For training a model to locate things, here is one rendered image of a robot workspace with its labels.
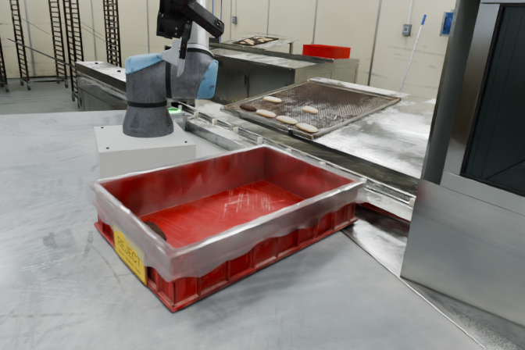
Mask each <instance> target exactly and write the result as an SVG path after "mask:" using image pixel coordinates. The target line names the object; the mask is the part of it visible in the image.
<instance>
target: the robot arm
mask: <svg viewBox="0 0 525 350"><path fill-rule="evenodd" d="M224 27H225V24H224V23H223V22H222V21H221V20H219V19H218V18H217V17H215V16H214V15H213V14H212V13H211V12H210V11H209V0H159V12H158V16H157V28H156V36H160V37H164V38H168V39H173V38H179V39H180V40H178V39H176V40H174V41H173V43H172V47H171V49H169V50H165V51H163V52H162V53H151V54H143V55H133V56H130V57H128V58H127V59H126V62H125V74H126V87H127V111H126V114H125V117H124V121H123V133H124V134H125V135H127V136H130V137H134V138H159V137H163V136H166V135H169V134H172V133H173V132H174V125H173V121H172V118H171V115H170V111H169V110H168V106H167V99H168V98H186V99H198V100H200V99H210V98H212V97H213V96H214V93H215V88H216V78H217V71H218V61H216V60H215V59H213V54H212V53H211V52H210V50H209V33H210V34H211V35H212V36H213V37H215V38H216V39H218V38H220V37H221V36H222V35H223V34H224ZM179 46H180V49H179Z"/></svg>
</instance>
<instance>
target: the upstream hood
mask: <svg viewBox="0 0 525 350"><path fill-rule="evenodd" d="M75 65H76V70H77V71H78V72H80V73H83V74H85V75H87V76H89V77H92V78H94V79H96V80H99V81H101V82H102V83H105V84H108V85H109V86H111V87H114V88H116V89H118V90H121V91H123V92H125V93H127V87H126V74H125V69H124V68H121V67H118V66H114V65H112V64H109V63H107V62H75ZM171 102H182V103H184V104H186V105H189V106H191V107H194V108H195V99H186V98H168V99H167V106H168V107H171Z"/></svg>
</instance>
